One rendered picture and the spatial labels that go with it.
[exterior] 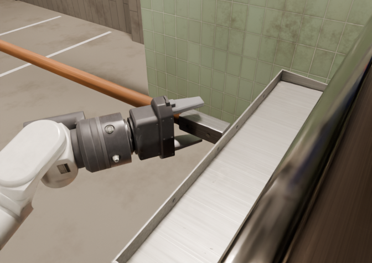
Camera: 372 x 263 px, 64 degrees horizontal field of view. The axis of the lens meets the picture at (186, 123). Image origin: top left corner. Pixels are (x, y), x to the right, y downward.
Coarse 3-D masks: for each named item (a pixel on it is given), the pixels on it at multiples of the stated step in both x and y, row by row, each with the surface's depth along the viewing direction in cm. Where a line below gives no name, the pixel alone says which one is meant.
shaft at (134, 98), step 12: (0, 48) 80; (12, 48) 78; (24, 60) 76; (36, 60) 73; (48, 60) 72; (60, 72) 69; (72, 72) 67; (84, 72) 67; (84, 84) 66; (96, 84) 64; (108, 84) 62; (120, 96) 61; (132, 96) 59; (144, 96) 58
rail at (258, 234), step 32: (352, 64) 21; (352, 96) 18; (320, 128) 15; (288, 160) 13; (320, 160) 14; (288, 192) 12; (256, 224) 11; (288, 224) 11; (224, 256) 10; (256, 256) 10; (288, 256) 10
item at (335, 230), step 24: (360, 96) 22; (360, 120) 20; (360, 144) 18; (336, 168) 16; (360, 168) 16; (336, 192) 15; (360, 192) 15; (312, 216) 14; (336, 216) 14; (360, 216) 14; (312, 240) 13; (336, 240) 13; (360, 240) 13
